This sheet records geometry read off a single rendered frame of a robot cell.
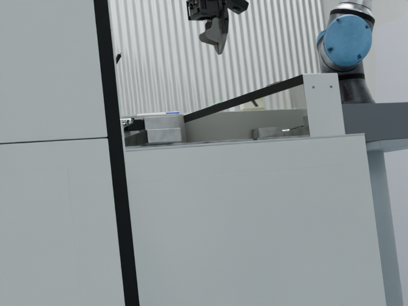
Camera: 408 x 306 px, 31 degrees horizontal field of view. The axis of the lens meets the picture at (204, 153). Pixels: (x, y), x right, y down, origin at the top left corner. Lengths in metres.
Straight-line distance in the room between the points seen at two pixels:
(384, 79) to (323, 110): 2.85
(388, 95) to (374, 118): 2.49
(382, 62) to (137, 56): 1.43
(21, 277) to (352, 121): 1.07
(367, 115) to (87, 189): 1.01
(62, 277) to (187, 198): 0.38
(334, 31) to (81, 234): 1.04
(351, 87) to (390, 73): 2.41
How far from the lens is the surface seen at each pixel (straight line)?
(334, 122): 1.61
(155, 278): 1.30
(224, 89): 4.60
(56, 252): 1.02
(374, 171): 1.99
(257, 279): 1.40
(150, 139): 1.57
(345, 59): 1.89
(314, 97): 1.59
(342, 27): 1.89
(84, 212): 1.04
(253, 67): 4.75
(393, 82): 4.38
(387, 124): 1.94
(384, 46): 4.49
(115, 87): 1.08
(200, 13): 1.92
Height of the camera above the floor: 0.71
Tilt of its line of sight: 4 degrees up
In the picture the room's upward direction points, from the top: 6 degrees counter-clockwise
